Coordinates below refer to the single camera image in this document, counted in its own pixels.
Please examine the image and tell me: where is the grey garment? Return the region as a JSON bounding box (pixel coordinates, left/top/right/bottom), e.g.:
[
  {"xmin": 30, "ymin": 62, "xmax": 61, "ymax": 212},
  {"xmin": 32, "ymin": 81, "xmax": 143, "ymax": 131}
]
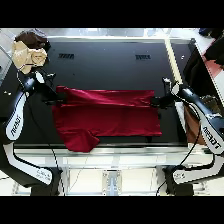
[{"xmin": 196, "ymin": 94, "xmax": 223, "ymax": 116}]

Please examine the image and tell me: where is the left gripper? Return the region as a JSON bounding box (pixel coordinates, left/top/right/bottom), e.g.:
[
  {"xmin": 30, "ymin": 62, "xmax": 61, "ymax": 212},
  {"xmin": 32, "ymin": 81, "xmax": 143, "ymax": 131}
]
[{"xmin": 41, "ymin": 89, "xmax": 68, "ymax": 106}]

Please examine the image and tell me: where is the silver frame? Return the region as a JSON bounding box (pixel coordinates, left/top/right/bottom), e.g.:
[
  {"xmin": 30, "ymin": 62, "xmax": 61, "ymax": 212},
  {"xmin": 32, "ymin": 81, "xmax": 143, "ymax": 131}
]
[{"xmin": 11, "ymin": 143, "xmax": 224, "ymax": 197}]

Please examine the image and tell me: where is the red T-shirt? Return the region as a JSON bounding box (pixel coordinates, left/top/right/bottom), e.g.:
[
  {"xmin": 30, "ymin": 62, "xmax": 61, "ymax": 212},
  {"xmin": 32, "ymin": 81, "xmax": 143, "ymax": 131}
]
[{"xmin": 51, "ymin": 85, "xmax": 164, "ymax": 154}]

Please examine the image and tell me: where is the black cable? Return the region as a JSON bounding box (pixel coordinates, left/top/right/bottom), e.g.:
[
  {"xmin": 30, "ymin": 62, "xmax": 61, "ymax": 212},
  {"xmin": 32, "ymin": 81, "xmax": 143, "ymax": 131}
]
[
  {"xmin": 155, "ymin": 121, "xmax": 203, "ymax": 197},
  {"xmin": 67, "ymin": 155, "xmax": 90, "ymax": 193},
  {"xmin": 24, "ymin": 94, "xmax": 65, "ymax": 197}
]

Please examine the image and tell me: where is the black garment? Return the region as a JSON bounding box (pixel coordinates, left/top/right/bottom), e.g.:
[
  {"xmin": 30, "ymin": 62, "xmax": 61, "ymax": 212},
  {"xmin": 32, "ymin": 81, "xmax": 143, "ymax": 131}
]
[{"xmin": 182, "ymin": 45, "xmax": 211, "ymax": 98}]

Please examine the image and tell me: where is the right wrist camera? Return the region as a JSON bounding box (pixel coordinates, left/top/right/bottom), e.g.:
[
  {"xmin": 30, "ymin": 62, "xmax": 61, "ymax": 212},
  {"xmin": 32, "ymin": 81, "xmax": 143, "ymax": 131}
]
[{"xmin": 161, "ymin": 77, "xmax": 172, "ymax": 98}]

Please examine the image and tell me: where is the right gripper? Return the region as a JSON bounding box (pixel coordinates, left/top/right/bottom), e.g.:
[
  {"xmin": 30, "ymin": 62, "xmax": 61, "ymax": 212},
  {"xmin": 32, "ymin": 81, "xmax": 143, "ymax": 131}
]
[{"xmin": 150, "ymin": 94, "xmax": 175, "ymax": 110}]

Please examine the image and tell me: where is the beige garment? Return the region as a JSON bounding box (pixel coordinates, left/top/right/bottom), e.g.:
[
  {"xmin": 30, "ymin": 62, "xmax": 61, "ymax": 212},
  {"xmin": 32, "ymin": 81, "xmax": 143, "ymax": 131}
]
[{"xmin": 11, "ymin": 40, "xmax": 49, "ymax": 75}]

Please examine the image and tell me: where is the brown garment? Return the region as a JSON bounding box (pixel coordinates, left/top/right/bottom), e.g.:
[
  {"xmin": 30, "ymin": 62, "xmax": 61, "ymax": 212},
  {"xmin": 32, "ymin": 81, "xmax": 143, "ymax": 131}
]
[
  {"xmin": 183, "ymin": 103, "xmax": 208, "ymax": 146},
  {"xmin": 14, "ymin": 29, "xmax": 52, "ymax": 52}
]

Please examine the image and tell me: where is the heap of clothes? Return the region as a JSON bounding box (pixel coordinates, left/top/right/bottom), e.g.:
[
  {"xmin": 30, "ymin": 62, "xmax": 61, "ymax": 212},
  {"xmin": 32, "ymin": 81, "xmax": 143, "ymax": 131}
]
[{"xmin": 199, "ymin": 28, "xmax": 224, "ymax": 67}]

